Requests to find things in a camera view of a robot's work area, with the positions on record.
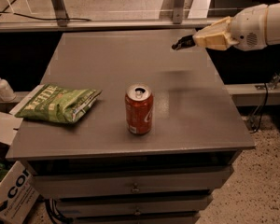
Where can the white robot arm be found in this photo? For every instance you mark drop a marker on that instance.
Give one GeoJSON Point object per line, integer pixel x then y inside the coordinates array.
{"type": "Point", "coordinates": [272, 30]}

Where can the metal frame rail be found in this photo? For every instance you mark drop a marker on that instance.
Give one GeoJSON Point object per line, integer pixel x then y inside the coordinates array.
{"type": "Point", "coordinates": [90, 15]}

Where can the black rxbar chocolate wrapper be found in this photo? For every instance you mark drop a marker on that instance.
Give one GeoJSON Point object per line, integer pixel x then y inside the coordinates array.
{"type": "Point", "coordinates": [184, 43]}

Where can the green kettle chips bag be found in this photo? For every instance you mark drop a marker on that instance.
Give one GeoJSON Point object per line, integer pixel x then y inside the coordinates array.
{"type": "Point", "coordinates": [57, 104]}

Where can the white cardboard box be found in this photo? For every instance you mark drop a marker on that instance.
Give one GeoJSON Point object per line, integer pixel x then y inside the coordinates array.
{"type": "Point", "coordinates": [17, 196]}

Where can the white pump sanitizer bottle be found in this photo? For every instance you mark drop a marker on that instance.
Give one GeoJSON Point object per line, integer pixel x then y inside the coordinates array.
{"type": "Point", "coordinates": [6, 92]}

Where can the red coke can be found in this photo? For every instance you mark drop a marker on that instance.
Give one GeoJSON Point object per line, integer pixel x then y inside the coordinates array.
{"type": "Point", "coordinates": [139, 107]}

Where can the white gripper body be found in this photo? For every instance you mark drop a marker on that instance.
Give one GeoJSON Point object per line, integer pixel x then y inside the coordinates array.
{"type": "Point", "coordinates": [248, 28]}

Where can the grey drawer cabinet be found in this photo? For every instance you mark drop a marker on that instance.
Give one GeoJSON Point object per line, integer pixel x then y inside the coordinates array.
{"type": "Point", "coordinates": [162, 135]}

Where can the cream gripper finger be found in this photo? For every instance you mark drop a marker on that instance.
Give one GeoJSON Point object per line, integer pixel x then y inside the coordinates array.
{"type": "Point", "coordinates": [220, 26]}
{"type": "Point", "coordinates": [217, 41]}

